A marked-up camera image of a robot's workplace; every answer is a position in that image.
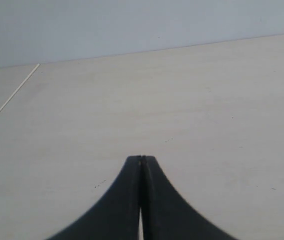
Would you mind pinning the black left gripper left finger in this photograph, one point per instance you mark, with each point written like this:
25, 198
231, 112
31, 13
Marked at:
115, 216

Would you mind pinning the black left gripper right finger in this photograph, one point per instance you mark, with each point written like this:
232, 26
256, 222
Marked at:
165, 214

